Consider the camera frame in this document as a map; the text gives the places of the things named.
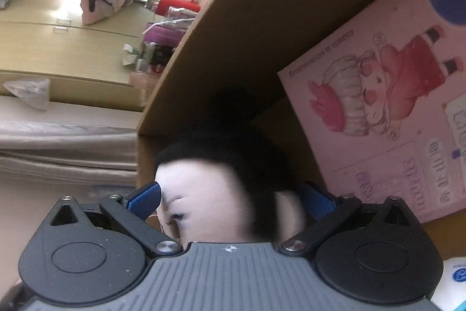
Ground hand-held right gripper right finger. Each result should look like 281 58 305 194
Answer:
278 182 414 256

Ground red bottle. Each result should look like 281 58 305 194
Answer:
146 0 202 16

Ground pale bed mattress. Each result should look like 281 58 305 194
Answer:
0 96 146 184

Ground teal blue tissue pack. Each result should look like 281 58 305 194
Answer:
433 257 466 311

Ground clear crumpled plastic bag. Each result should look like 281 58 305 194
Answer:
3 78 52 111

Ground light wooden cabinet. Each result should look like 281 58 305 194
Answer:
0 0 150 111

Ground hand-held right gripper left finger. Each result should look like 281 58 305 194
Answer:
49 181 183 258

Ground brown cardboard box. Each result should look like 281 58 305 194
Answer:
136 0 466 261

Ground black-haired plush doll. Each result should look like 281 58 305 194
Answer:
153 89 308 244

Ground pink pouch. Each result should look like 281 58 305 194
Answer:
143 22 190 46

